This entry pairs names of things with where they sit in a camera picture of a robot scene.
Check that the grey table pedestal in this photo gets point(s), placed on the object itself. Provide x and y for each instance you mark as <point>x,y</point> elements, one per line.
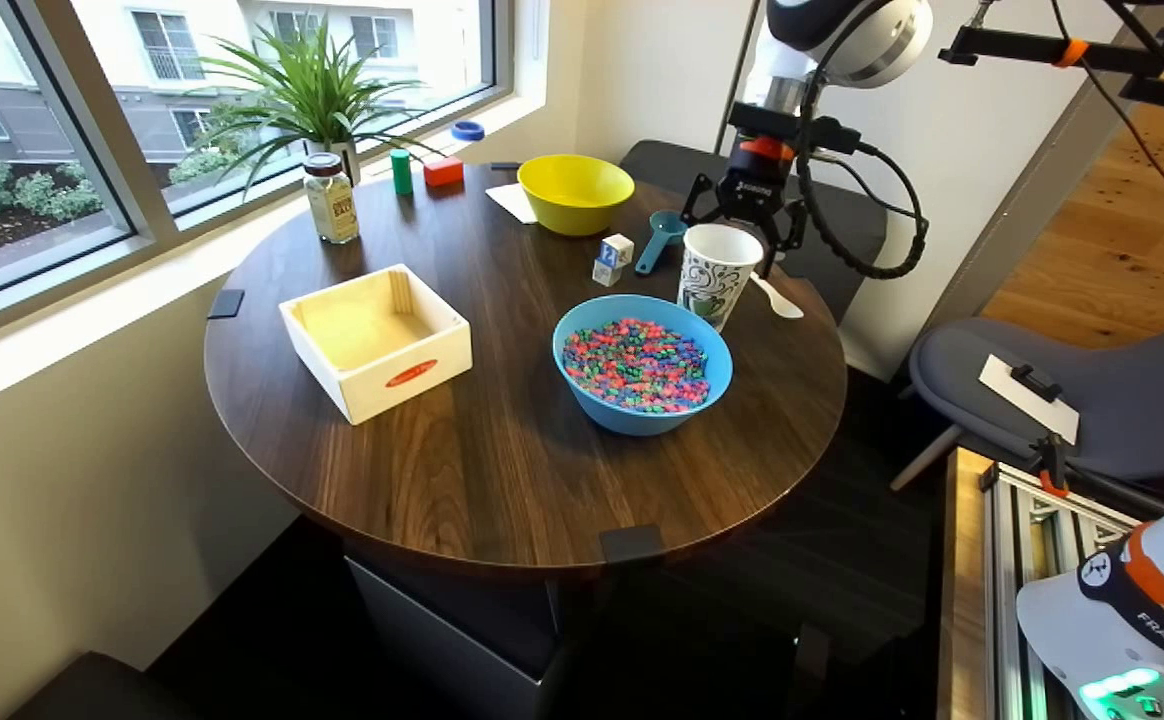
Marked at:
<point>461,654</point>

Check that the blue plastic bowl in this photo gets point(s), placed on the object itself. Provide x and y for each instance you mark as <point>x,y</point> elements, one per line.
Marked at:
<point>640,423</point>

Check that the white plastic spoon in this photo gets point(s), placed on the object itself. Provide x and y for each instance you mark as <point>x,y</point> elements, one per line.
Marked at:
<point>783,306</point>

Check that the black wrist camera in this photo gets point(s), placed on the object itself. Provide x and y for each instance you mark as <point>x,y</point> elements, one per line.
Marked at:
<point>775,129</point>

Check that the black tape patch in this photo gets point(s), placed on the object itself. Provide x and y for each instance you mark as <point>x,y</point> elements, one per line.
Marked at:
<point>227,306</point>
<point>630,546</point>
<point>507,164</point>

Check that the green cylinder block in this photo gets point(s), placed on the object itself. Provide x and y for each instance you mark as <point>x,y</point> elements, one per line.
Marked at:
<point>403,179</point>

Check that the blue grey chair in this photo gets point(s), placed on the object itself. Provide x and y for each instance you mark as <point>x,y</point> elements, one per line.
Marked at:
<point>1140,400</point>

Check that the white printed cube block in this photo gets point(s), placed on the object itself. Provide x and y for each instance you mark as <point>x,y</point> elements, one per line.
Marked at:
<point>610,261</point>

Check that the colourful beads heap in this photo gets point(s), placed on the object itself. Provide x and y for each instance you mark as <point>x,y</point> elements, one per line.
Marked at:
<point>639,364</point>

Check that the white wooden box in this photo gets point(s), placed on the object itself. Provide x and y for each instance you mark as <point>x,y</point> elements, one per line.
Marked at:
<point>394,373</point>

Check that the white paper sheet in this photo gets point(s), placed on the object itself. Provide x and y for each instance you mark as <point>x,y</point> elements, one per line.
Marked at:
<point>511,201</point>

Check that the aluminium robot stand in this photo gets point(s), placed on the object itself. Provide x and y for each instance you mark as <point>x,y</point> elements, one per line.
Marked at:
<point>1006,600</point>

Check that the teal measuring scoop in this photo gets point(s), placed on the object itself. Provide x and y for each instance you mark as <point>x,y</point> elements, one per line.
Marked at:
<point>660,243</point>

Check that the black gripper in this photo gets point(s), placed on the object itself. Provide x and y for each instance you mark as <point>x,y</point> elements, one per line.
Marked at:
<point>755,181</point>

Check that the red block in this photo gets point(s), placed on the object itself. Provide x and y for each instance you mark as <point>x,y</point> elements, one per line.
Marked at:
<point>441,179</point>

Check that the white tag black clip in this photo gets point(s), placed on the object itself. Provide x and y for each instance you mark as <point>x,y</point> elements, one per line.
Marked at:
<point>1026,399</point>

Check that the glass jar black lid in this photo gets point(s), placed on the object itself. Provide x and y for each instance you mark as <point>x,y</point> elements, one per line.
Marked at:
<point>328,204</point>

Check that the yellow plastic bowl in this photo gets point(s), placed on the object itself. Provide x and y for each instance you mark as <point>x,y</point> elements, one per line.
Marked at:
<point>575,201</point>

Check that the blue round lid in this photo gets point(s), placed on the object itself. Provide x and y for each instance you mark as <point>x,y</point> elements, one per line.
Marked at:
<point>468,129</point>

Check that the green spiky plant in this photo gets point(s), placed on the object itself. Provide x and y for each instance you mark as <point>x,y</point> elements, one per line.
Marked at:
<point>304,85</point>

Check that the white patterned paper cup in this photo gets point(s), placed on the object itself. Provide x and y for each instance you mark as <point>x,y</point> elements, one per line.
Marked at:
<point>713,284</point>

